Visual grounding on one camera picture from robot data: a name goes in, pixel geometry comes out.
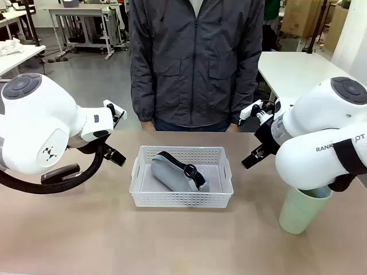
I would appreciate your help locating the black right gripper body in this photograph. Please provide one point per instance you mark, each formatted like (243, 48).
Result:
(266, 134)

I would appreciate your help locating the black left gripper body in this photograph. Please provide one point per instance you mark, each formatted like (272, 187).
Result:
(83, 146)

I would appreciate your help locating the black stapler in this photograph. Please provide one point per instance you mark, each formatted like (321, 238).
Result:
(61, 172)

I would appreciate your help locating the grey pouch with black zip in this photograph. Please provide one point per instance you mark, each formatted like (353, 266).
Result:
(169, 174)

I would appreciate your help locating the pale green plastic cup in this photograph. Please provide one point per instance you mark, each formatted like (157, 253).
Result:
(298, 215)

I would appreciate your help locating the person left forearm grey sleeve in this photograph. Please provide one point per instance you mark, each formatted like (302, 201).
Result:
(243, 94)

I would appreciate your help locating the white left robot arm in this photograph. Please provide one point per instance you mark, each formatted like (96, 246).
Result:
(37, 120)

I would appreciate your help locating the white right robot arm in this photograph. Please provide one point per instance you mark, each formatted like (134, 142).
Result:
(309, 120)

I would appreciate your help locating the person right forearm grey sleeve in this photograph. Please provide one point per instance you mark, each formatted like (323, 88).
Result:
(140, 94)

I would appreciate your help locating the white perforated plastic basket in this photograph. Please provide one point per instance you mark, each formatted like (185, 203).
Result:
(180, 197)

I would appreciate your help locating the person left hand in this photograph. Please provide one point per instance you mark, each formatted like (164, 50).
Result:
(233, 129)

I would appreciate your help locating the person right hand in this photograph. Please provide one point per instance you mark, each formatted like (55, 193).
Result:
(149, 126)

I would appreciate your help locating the large white side table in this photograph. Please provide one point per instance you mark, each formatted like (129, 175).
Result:
(292, 71)

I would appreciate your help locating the person torso grey jacket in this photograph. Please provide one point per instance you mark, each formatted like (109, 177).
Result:
(195, 71)

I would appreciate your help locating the white table with crumpled cloth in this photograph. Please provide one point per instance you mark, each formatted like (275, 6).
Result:
(17, 61)

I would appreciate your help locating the black stand pole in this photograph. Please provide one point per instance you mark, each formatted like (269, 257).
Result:
(315, 31)

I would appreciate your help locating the crumpled white cloth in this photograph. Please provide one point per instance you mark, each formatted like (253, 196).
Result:
(11, 47)

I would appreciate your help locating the large cardboard box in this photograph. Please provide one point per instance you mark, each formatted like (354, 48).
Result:
(301, 17)

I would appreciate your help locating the bystander in green top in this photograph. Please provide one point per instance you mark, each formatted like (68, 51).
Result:
(272, 8)

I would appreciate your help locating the tall narrow cardboard box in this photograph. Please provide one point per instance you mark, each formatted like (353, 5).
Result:
(337, 28)

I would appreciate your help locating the black clamp pole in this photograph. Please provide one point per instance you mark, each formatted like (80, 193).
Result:
(32, 25)

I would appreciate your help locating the white desk with metal legs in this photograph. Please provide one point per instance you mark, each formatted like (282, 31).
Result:
(83, 11)

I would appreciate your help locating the bystander legs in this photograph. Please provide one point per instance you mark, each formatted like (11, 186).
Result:
(124, 14)

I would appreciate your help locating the small blue box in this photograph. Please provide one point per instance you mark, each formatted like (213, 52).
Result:
(70, 3)

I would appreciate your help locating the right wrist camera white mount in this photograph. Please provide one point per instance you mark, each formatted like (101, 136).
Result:
(246, 113)

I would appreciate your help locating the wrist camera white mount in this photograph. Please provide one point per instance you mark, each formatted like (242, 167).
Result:
(117, 108)
(246, 113)

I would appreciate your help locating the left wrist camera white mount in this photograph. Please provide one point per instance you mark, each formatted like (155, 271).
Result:
(117, 108)

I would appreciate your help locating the black floor base plate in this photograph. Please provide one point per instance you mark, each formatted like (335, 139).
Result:
(57, 59)

